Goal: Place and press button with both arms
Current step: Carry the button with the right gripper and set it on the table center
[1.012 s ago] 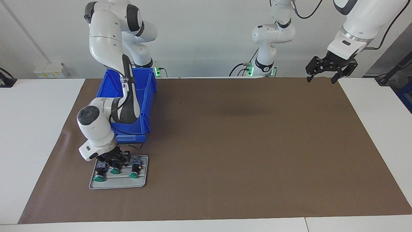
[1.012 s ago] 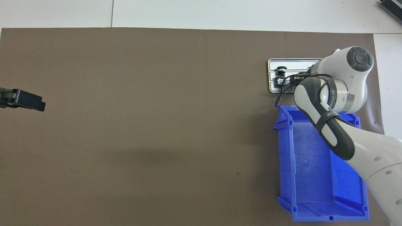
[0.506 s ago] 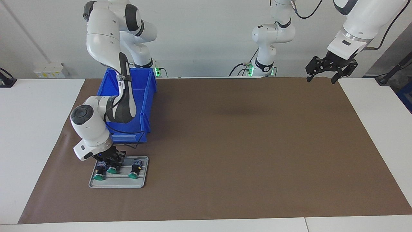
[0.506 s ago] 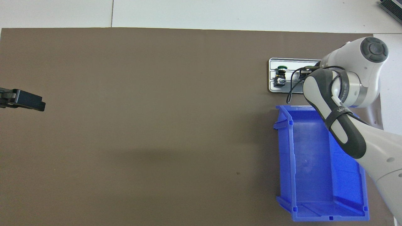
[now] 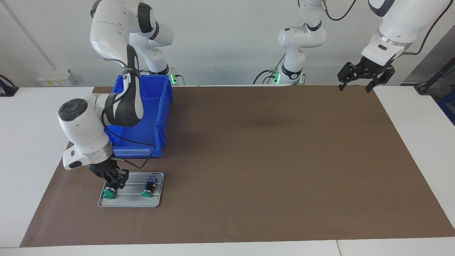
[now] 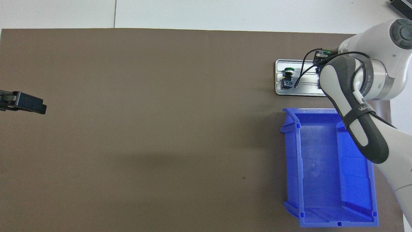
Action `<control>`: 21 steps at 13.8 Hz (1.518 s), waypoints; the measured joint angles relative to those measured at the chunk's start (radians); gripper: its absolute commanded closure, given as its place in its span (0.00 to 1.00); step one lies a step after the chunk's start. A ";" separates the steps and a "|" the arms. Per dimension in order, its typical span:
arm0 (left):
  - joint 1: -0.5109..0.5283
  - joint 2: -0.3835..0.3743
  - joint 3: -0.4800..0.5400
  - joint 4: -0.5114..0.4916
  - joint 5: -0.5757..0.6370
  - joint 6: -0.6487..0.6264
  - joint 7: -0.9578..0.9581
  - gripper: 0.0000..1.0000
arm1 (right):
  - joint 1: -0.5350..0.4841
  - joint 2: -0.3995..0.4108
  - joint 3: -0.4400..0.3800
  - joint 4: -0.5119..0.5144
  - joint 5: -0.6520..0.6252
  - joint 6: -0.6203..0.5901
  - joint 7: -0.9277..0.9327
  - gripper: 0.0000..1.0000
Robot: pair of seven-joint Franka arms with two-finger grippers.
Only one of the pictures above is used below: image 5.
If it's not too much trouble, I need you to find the black stand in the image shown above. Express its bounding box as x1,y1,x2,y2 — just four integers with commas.
414,56,455,95

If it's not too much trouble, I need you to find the grey metal tray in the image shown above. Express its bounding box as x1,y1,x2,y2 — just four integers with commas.
98,171,165,208

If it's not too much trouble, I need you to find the brown table mat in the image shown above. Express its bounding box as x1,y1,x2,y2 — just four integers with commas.
20,85,455,247

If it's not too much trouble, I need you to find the blue plastic storage bin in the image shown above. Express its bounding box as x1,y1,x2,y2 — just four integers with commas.
107,74,174,158

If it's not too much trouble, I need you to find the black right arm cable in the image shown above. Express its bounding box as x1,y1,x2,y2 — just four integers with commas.
101,53,157,169

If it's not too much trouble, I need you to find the blue crate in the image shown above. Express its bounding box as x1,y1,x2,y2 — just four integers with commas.
438,91,455,126

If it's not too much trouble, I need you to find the black table clamp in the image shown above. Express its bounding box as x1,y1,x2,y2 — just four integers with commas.
0,75,19,97

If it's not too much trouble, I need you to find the white wall power strip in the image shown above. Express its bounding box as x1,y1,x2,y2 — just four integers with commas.
37,69,76,87

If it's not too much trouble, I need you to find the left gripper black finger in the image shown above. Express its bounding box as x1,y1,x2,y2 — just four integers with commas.
365,67,396,94
337,62,363,92

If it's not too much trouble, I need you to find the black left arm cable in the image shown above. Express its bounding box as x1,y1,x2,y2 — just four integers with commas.
320,0,455,56

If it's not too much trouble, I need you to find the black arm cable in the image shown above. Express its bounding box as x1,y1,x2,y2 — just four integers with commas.
320,0,455,56
101,53,157,169

